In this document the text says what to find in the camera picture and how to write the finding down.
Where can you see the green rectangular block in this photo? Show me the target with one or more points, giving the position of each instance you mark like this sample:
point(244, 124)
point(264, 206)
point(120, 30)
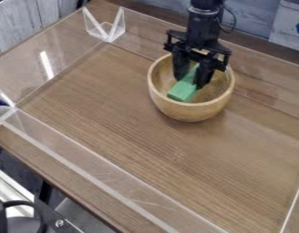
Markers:
point(184, 89)

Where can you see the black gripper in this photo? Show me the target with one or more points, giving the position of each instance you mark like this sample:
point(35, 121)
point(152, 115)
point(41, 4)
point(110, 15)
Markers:
point(205, 51)

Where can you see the white box with blue mark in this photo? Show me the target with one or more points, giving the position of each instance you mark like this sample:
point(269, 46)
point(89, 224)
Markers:
point(284, 32)

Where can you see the clear acrylic table barrier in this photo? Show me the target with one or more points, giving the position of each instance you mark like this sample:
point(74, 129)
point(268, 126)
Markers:
point(149, 174)

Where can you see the black table leg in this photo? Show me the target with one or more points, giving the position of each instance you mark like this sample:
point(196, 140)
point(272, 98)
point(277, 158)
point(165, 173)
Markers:
point(45, 192)

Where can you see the grey metal base plate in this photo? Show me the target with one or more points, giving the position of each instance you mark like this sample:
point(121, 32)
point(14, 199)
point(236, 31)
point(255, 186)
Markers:
point(78, 217)

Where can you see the clear acrylic corner bracket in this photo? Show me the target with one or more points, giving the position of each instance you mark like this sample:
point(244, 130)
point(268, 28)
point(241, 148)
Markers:
point(104, 31)

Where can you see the brown wooden bowl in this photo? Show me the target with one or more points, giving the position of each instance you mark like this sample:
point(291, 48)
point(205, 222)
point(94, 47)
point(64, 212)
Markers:
point(207, 103)

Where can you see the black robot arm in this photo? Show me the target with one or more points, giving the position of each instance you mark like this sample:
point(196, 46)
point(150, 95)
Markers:
point(204, 20)

